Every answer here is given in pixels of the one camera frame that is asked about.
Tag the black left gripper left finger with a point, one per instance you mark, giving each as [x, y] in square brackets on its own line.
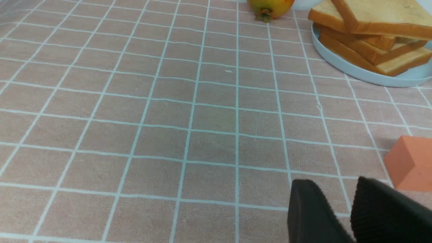
[310, 217]

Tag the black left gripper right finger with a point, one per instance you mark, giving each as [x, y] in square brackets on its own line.
[381, 214]

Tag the toast slice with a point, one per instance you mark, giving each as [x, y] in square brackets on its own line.
[390, 64]
[344, 37]
[325, 14]
[400, 18]

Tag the orange foam cube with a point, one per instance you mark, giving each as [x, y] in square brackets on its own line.
[409, 163]

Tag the light blue bread plate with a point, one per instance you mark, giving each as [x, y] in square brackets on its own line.
[410, 78]

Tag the red yellow pomegranate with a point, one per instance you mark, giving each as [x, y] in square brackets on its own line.
[266, 10]

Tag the pink checkered tablecloth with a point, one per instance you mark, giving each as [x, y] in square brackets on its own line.
[179, 121]

